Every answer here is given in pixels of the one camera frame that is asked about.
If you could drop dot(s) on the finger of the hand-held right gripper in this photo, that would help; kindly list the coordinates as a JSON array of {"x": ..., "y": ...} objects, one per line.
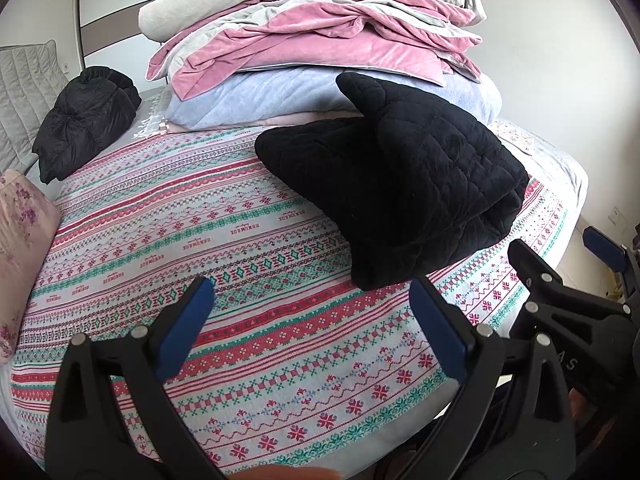
[
  {"x": 605, "y": 250},
  {"x": 535, "y": 270}
]

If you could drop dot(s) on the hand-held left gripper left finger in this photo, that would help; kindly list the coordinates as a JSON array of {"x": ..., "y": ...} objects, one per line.
[{"x": 185, "y": 325}]

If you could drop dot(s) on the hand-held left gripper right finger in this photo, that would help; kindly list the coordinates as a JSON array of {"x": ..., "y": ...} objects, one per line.
[{"x": 440, "y": 330}]

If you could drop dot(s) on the black quilted coat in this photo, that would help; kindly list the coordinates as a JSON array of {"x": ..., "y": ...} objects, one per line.
[{"x": 400, "y": 185}]

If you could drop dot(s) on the patterned striped bed sheet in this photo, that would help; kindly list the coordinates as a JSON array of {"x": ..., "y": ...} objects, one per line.
[{"x": 200, "y": 240}]

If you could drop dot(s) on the pale floral cloth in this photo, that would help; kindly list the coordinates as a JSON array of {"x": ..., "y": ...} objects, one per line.
[{"x": 517, "y": 135}]

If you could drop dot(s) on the pink floral pillow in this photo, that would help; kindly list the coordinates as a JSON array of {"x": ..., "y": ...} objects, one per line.
[{"x": 20, "y": 240}]

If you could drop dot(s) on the pale pink folded blanket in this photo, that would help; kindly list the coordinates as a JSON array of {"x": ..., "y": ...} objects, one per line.
[{"x": 280, "y": 121}]

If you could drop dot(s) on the black puffer jacket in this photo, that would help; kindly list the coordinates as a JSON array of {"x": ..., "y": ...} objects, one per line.
[{"x": 85, "y": 120}]

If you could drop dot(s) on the light blue blanket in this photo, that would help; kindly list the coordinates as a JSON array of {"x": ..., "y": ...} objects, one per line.
[{"x": 260, "y": 95}]

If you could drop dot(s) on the grey quilted headboard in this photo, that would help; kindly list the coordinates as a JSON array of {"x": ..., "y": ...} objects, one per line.
[{"x": 25, "y": 90}]

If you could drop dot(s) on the stack of folded bedding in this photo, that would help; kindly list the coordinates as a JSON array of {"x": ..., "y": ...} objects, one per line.
[{"x": 310, "y": 45}]

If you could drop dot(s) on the grey and white wardrobe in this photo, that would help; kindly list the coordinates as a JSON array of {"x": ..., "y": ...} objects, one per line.
[{"x": 115, "y": 15}]

